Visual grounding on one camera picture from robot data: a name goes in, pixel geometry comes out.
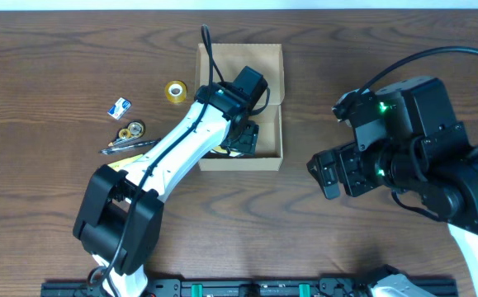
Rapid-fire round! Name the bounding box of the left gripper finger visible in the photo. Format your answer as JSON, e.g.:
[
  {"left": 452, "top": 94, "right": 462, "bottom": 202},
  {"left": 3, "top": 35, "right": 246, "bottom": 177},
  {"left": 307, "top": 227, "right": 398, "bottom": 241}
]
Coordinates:
[
  {"left": 242, "top": 124, "right": 259, "bottom": 155},
  {"left": 220, "top": 139, "right": 246, "bottom": 155}
]

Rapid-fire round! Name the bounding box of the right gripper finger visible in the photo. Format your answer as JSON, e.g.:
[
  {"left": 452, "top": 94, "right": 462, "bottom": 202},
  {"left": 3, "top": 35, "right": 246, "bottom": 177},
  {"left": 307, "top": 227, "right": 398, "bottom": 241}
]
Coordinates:
[
  {"left": 321, "top": 163, "right": 340, "bottom": 200},
  {"left": 306, "top": 150, "right": 336, "bottom": 184}
]

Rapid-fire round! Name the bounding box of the yellow sticky note pad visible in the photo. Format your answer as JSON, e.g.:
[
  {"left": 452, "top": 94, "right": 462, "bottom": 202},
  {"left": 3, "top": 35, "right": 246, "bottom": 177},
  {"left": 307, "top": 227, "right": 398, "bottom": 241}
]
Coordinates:
[{"left": 211, "top": 146, "right": 244, "bottom": 158}]

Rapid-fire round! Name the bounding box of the yellow tape roll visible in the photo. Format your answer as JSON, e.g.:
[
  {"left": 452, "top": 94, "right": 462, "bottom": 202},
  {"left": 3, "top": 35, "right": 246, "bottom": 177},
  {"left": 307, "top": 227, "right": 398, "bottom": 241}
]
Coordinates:
[{"left": 164, "top": 80, "right": 187, "bottom": 104}]

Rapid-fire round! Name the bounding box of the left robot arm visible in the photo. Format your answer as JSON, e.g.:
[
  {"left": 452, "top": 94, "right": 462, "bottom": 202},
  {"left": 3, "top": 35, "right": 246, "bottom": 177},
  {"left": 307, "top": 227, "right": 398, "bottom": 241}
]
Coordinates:
[{"left": 73, "top": 67, "right": 270, "bottom": 296}]

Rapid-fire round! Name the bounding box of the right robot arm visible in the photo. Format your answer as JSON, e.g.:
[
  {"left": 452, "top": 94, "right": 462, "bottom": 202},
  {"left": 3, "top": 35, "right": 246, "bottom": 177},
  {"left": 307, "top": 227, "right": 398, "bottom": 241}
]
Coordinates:
[{"left": 307, "top": 77, "right": 478, "bottom": 294}]

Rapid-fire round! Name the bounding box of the brown cardboard box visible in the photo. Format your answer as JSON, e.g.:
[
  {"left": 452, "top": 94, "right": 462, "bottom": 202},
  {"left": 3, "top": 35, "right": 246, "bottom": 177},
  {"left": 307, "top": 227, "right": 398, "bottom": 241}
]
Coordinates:
[{"left": 198, "top": 44, "right": 285, "bottom": 172}]

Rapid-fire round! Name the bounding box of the black pen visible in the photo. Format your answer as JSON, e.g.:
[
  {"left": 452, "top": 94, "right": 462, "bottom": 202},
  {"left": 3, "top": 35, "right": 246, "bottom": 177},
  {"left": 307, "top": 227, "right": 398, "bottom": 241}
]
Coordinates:
[{"left": 99, "top": 139, "right": 160, "bottom": 155}]

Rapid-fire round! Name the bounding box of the correction tape dispenser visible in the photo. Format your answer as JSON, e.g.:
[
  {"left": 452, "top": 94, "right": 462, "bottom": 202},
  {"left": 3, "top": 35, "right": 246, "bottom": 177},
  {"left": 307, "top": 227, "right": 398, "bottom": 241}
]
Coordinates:
[{"left": 117, "top": 120, "right": 145, "bottom": 140}]

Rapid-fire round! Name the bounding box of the dark pencil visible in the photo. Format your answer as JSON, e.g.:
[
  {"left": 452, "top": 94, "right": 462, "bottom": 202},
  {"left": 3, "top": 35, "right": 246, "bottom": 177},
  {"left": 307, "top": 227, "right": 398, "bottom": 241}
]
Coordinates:
[{"left": 108, "top": 137, "right": 135, "bottom": 147}]

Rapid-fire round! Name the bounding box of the small blue white box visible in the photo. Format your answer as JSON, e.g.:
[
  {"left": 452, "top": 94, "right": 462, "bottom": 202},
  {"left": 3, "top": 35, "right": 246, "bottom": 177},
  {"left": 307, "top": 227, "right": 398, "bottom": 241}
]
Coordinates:
[{"left": 107, "top": 97, "right": 132, "bottom": 120}]

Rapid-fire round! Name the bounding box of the yellow highlighter marker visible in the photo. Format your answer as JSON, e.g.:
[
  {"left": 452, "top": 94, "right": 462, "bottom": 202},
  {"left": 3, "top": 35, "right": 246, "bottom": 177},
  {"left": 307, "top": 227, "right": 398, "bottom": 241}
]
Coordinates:
[{"left": 108, "top": 154, "right": 142, "bottom": 172}]

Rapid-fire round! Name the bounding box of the black mounting rail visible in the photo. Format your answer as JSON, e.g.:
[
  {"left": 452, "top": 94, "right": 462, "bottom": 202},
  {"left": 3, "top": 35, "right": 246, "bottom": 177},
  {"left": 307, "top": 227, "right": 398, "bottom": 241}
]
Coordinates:
[{"left": 40, "top": 276, "right": 458, "bottom": 297}]

